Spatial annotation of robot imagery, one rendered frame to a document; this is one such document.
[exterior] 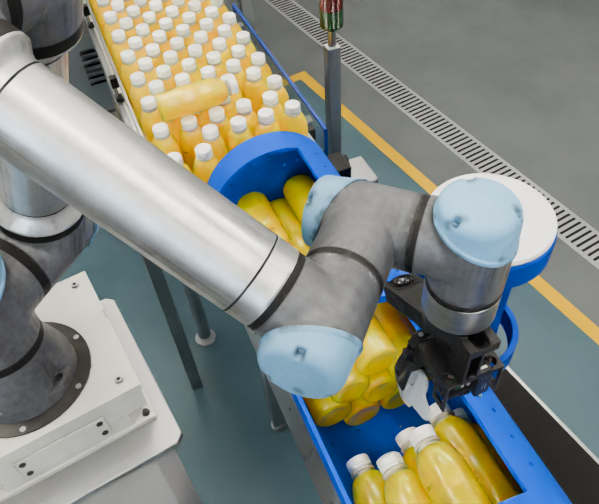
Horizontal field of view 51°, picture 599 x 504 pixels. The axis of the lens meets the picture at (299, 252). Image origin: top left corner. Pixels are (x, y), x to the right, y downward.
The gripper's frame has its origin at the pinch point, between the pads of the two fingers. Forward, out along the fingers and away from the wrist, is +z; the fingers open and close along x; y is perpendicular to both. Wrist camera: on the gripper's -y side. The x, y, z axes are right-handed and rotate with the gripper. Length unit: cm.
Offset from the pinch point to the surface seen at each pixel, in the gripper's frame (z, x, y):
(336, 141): 52, 36, -108
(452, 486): 10.4, -1.0, 9.6
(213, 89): 14, -1, -97
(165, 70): 19, -8, -119
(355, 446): 31.7, -6.0, -8.8
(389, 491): 16.7, -7.5, 4.9
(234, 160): 7, -7, -62
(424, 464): 11.5, -2.5, 5.2
